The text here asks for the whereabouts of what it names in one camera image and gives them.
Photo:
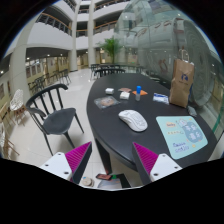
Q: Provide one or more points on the orange flat card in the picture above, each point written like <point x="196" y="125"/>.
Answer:
<point x="144" y="93"/>

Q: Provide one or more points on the wooden chair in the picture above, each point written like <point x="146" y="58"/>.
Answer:
<point x="4" y="115"/>

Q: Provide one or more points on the brown flat packet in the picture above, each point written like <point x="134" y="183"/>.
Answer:
<point x="125" y="89"/>

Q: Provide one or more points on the small white box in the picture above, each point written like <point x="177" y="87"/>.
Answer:
<point x="109" y="91"/>

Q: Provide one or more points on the potted green palm plant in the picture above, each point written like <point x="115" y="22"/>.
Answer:
<point x="111" y="46"/>

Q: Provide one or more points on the group of dark chairs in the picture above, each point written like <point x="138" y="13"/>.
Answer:
<point x="40" y="81"/>

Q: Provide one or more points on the light green printed mouse pad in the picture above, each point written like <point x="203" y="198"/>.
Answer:
<point x="181" y="136"/>

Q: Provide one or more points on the white lattice chair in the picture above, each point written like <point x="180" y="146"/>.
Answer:
<point x="16" y="101"/>

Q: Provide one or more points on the large grey cylindrical exhibit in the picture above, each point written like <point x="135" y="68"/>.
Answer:
<point x="186" y="43"/>

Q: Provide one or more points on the white and blue packet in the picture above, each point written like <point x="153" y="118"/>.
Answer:
<point x="161" y="98"/>

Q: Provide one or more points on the grey soft pouch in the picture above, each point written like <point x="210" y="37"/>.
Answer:
<point x="192" y="111"/>

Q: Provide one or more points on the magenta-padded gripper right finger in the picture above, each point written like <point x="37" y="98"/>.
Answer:
<point x="163" y="165"/>

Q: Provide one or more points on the white perforated computer mouse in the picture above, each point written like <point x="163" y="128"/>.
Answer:
<point x="133" y="120"/>

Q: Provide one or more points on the clear plastic packet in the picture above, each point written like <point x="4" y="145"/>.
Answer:
<point x="106" y="102"/>

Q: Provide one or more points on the small blue-capped bottle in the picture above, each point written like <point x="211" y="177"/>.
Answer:
<point x="138" y="94"/>

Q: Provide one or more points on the group of black chairs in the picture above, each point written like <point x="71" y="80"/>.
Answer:
<point x="96" y="66"/>

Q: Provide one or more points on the black spindle-back chair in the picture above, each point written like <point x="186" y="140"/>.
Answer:
<point x="60" y="120"/>

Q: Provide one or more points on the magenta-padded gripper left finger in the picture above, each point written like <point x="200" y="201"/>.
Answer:
<point x="58" y="164"/>

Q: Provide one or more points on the white rectangular box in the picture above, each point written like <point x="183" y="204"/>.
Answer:
<point x="124" y="95"/>

